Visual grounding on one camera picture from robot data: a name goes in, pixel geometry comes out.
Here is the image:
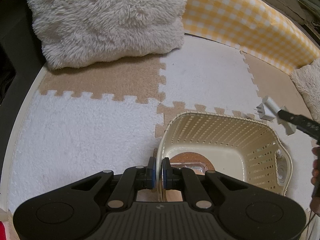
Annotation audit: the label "red cloth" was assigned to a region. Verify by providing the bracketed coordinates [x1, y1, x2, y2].
[0, 221, 9, 240]

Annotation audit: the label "person's right hand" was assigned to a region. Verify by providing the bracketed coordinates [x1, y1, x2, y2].
[311, 145, 320, 188]

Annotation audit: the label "clear plastic case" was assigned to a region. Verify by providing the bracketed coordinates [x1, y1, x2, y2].
[175, 162, 208, 175]

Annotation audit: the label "fluffy white pillow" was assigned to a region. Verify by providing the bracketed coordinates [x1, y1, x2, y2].
[290, 59, 320, 122]
[26, 0, 192, 71]

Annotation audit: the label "grey plastic plug case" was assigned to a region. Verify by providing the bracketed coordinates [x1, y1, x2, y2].
[276, 105, 296, 136]

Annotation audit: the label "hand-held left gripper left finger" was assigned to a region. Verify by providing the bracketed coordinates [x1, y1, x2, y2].
[70, 157, 155, 209]

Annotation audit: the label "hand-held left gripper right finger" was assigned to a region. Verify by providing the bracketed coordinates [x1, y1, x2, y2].
[162, 157, 250, 209]

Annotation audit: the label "round cork coaster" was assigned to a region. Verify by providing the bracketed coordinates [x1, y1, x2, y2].
[170, 153, 213, 174]

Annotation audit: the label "yellow gingham bed cover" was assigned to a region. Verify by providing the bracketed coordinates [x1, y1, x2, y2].
[182, 0, 320, 76]

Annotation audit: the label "cream plastic basket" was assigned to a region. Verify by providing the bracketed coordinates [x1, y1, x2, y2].
[155, 111, 293, 203]

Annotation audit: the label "black low cabinet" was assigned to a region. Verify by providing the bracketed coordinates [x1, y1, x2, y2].
[0, 0, 44, 105]

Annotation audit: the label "white charger plug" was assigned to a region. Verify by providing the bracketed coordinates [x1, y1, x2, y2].
[254, 96, 279, 121]

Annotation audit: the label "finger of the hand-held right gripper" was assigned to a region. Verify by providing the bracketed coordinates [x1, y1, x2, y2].
[278, 107, 320, 140]

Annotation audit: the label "beige white foam mat tiles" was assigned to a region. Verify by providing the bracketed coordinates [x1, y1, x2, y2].
[7, 34, 320, 230]

